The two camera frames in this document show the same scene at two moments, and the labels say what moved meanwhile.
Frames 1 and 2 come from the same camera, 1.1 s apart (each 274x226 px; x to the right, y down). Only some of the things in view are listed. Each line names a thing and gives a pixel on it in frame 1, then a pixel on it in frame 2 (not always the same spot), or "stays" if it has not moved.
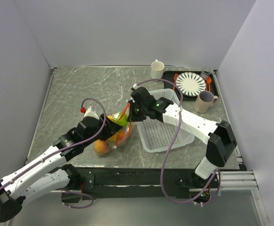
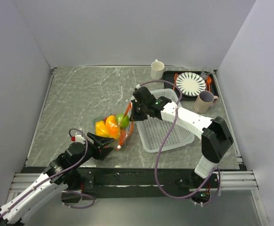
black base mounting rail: (142, 182) stays
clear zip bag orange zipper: (123, 134) stays
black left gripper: (110, 128) -> (100, 151)
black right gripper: (132, 117) stays
